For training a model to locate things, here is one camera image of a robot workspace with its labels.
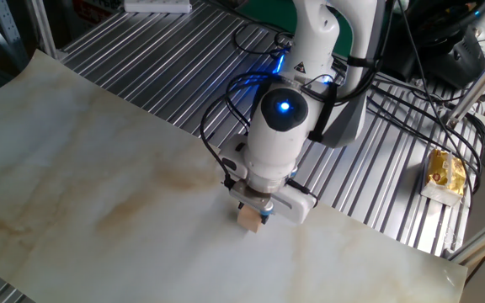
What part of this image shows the blue-grey slotted shelf rack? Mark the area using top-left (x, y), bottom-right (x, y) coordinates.
top-left (0, 0), bottom-right (31, 73)

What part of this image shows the black cable bundle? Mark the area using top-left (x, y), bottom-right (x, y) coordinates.
top-left (334, 54), bottom-right (485, 203)

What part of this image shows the red labelled box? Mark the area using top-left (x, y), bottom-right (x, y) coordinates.
top-left (72, 0), bottom-right (124, 25)

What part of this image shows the aluminium frame beam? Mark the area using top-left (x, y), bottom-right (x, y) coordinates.
top-left (446, 216), bottom-right (485, 267)

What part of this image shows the looped black cable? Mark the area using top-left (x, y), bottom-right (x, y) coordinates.
top-left (232, 23), bottom-right (295, 59)

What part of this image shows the marble pattern mat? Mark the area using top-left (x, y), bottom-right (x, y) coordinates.
top-left (0, 49), bottom-right (469, 303)

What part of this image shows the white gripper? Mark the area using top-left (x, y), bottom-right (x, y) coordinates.
top-left (218, 134), bottom-right (317, 226)

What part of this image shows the black racing wheel controller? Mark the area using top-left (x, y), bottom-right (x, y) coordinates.
top-left (387, 0), bottom-right (485, 90)

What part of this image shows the yellow snack packet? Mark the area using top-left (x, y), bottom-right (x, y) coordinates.
top-left (419, 147), bottom-right (467, 207)

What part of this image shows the silver wrist camera blue cap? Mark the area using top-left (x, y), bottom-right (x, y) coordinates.
top-left (228, 179), bottom-right (275, 217)

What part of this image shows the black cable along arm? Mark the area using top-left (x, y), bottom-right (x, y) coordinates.
top-left (199, 0), bottom-right (399, 210)

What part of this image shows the white power strip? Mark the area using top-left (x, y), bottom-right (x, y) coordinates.
top-left (123, 0), bottom-right (193, 13)

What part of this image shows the small wooden cube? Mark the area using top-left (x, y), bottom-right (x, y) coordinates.
top-left (237, 205), bottom-right (265, 234)

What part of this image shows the aluminium frame post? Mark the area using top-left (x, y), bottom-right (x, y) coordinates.
top-left (445, 35), bottom-right (485, 127)
top-left (27, 0), bottom-right (59, 61)

